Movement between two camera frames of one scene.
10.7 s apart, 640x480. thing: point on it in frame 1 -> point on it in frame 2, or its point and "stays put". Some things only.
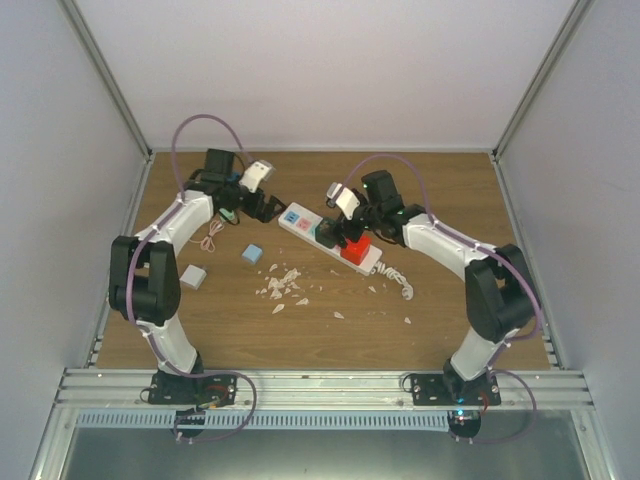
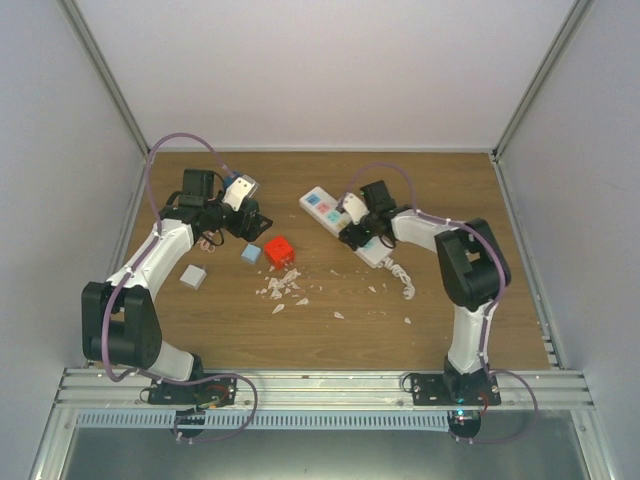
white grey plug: x=193 y=276 stays put
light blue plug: x=253 y=253 stays put
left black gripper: x=266 y=216 -> x=252 y=232
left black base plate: x=204 y=391 stays put
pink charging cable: x=207 y=243 stays put
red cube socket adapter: x=356 y=251 -> x=280 y=252
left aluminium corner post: x=76 y=19 stays put
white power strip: x=301 y=223 -> x=324 y=207
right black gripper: x=342 y=225 stays put
